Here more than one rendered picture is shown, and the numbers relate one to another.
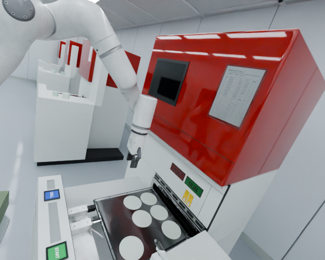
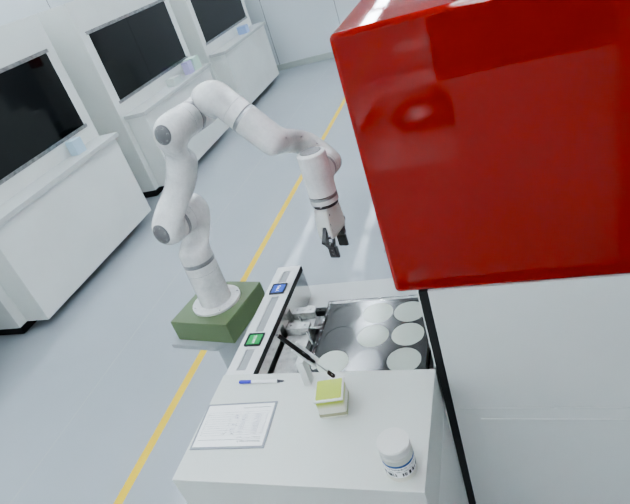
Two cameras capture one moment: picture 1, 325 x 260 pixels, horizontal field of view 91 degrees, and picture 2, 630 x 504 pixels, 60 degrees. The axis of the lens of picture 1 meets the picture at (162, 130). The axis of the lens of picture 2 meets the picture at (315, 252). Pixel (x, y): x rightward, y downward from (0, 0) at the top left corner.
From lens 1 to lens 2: 1.27 m
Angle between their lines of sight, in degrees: 61
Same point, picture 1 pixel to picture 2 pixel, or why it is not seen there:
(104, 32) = (221, 110)
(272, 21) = not seen: outside the picture
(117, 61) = (245, 131)
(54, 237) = (261, 327)
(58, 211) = (275, 306)
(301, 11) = not seen: outside the picture
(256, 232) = not seen: outside the picture
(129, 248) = (329, 362)
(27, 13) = (166, 137)
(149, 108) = (307, 171)
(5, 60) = (182, 167)
